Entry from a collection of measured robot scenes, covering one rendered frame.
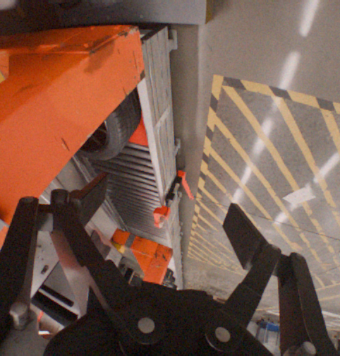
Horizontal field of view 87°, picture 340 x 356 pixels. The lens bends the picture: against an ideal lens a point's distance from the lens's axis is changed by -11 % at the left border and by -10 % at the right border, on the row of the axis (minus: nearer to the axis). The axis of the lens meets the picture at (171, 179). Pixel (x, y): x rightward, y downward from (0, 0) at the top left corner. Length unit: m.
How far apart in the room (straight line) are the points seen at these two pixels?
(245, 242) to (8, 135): 0.36
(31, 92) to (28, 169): 0.14
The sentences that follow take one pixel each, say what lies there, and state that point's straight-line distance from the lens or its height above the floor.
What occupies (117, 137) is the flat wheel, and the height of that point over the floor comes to 0.50.
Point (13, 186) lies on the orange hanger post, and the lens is 0.42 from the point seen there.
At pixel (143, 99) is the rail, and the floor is 0.39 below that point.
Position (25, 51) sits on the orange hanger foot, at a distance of 0.79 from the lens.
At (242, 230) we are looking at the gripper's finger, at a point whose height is 1.02.
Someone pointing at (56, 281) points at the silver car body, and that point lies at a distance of 2.56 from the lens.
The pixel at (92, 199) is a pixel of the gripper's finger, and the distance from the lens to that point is 0.17.
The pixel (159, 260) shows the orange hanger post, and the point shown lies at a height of 0.68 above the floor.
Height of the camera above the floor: 1.10
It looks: 33 degrees down
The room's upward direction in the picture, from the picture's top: 155 degrees counter-clockwise
